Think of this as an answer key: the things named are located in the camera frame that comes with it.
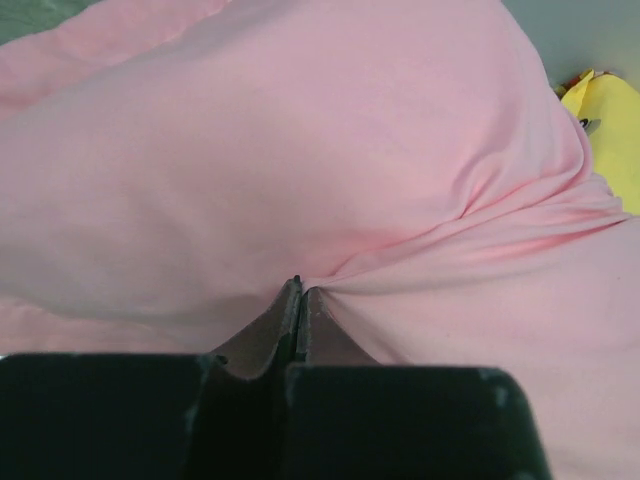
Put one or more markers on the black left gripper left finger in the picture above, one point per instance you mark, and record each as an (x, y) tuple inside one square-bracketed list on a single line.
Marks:
[(208, 415)]

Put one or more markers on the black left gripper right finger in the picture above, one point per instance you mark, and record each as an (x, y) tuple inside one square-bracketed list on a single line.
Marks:
[(351, 418)]

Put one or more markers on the pink pillowcase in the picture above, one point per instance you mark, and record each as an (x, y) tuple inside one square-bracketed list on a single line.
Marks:
[(167, 165)]

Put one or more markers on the yellow cartoon car pillow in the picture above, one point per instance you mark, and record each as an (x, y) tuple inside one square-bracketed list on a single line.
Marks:
[(608, 108)]

